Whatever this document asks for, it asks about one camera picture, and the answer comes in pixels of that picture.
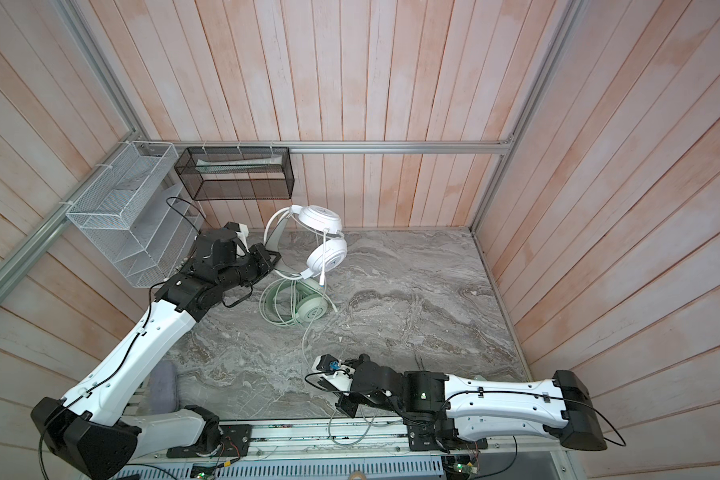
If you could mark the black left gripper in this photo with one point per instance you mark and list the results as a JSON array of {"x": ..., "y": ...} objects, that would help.
[{"x": 264, "y": 256}]

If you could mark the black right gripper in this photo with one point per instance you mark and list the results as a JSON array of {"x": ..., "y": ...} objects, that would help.
[{"x": 348, "y": 403}]

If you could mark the white headphones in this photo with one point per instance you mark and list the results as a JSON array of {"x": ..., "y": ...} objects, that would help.
[{"x": 327, "y": 227}]

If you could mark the mint green headphones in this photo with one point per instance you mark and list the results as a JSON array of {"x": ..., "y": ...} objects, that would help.
[{"x": 286, "y": 303}]

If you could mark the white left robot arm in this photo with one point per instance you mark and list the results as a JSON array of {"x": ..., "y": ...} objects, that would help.
[{"x": 87, "y": 427}]

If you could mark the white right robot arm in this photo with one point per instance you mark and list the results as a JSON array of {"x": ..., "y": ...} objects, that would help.
[{"x": 440, "y": 408}]

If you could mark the lavender glasses case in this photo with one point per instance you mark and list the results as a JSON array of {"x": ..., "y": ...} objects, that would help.
[{"x": 162, "y": 395}]

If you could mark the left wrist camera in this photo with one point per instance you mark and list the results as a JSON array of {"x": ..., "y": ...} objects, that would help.
[{"x": 241, "y": 231}]

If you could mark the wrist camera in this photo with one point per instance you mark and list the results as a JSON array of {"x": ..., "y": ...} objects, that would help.
[
  {"x": 241, "y": 231},
  {"x": 331, "y": 374}
]

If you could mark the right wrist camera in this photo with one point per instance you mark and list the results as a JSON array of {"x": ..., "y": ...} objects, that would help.
[{"x": 331, "y": 374}]

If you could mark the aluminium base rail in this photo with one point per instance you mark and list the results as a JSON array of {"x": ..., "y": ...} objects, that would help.
[{"x": 363, "y": 448}]

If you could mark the black wire mesh basket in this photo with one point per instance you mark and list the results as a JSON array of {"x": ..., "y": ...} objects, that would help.
[{"x": 236, "y": 173}]

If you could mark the white wire mesh shelf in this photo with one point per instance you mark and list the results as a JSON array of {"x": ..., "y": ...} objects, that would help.
[{"x": 142, "y": 222}]

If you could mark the aluminium wall rail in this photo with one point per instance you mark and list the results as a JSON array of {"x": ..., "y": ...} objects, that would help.
[
  {"x": 28, "y": 252},
  {"x": 349, "y": 147}
]

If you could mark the aluminium left wall rail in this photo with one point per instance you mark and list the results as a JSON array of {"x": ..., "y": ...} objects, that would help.
[{"x": 28, "y": 252}]

